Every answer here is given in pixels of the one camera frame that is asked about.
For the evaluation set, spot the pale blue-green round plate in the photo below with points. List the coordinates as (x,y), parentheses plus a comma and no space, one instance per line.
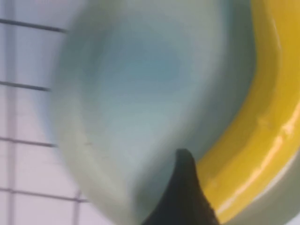
(140,70)

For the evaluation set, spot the yellow banana with green end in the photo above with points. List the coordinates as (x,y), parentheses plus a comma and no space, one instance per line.
(269,105)

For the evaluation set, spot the white grid-pattern tablecloth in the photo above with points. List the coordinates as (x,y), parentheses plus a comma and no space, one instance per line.
(23,112)

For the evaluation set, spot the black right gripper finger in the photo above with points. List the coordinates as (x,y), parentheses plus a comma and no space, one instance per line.
(185,199)

